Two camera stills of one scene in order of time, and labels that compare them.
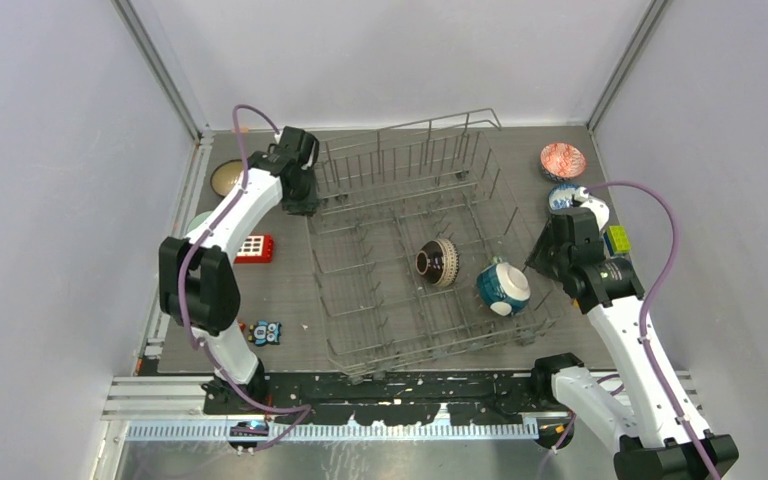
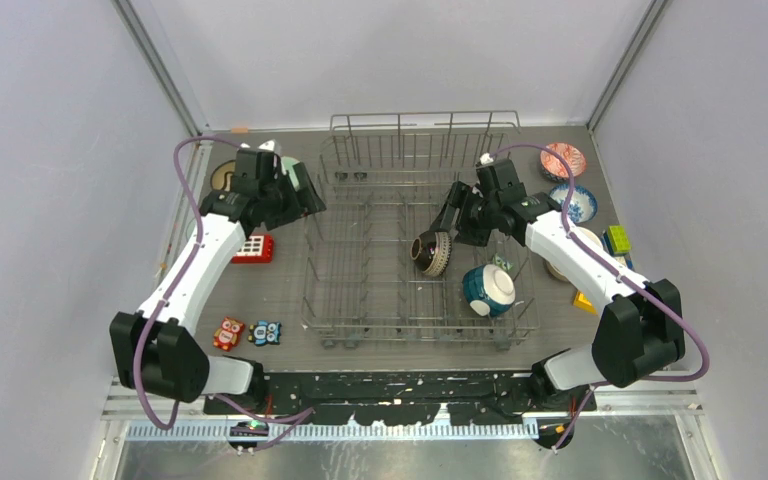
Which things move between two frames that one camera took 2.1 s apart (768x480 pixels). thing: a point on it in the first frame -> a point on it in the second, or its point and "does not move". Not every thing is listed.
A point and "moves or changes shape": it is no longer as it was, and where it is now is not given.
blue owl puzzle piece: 264,332 does not move
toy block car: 617,240 does not move
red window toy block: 256,249 does not move
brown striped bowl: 439,262 moves or changes shape
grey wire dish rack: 421,255 moves or changes shape
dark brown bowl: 224,174 does not move
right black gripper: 536,258 -> 467,233
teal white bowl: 504,288 moves or changes shape
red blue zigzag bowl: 561,161 does not move
